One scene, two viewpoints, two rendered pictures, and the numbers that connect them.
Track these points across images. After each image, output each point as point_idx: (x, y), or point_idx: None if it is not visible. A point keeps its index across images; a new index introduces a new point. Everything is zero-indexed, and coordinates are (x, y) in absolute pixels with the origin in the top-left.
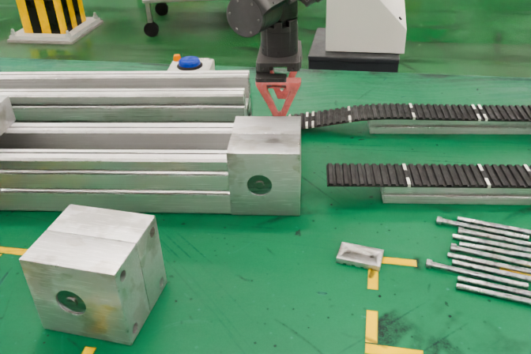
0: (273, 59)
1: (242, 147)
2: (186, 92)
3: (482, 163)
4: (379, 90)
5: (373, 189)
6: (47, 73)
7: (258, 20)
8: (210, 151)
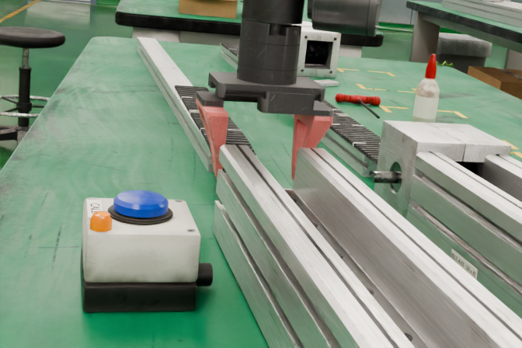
0: (304, 82)
1: (489, 140)
2: (347, 175)
3: (281, 142)
4: (92, 160)
5: (370, 179)
6: (374, 324)
7: (381, 5)
8: (503, 161)
